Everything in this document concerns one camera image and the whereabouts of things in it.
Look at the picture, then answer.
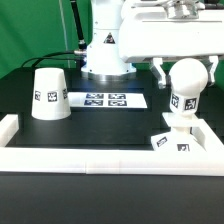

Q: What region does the white marker sheet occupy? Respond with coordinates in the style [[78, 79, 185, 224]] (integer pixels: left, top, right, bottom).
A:
[[68, 92, 147, 109]]

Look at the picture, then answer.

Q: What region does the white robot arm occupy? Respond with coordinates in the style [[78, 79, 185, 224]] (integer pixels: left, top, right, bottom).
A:
[[82, 0, 224, 88]]

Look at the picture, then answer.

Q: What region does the black corrugated hose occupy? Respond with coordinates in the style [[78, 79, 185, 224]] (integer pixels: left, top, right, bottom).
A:
[[69, 0, 88, 52]]

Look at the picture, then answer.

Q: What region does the white lamp shade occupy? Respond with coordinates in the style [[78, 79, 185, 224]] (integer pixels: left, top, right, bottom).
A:
[[31, 68, 71, 120]]

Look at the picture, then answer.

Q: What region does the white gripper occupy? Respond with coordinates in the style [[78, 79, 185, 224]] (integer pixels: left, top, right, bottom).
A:
[[118, 0, 224, 89]]

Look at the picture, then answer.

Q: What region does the white lamp base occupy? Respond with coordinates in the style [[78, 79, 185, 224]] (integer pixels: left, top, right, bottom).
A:
[[151, 112, 204, 152]]

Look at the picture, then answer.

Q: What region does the white lamp bulb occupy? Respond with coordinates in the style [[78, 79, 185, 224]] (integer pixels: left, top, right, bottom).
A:
[[169, 58, 208, 116]]

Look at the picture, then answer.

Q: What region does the black cable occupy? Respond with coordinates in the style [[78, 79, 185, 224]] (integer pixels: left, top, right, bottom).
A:
[[20, 51, 88, 69]]

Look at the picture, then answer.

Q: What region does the white U-shaped fence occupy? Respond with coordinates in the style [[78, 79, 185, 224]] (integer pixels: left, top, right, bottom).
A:
[[0, 114, 224, 176]]

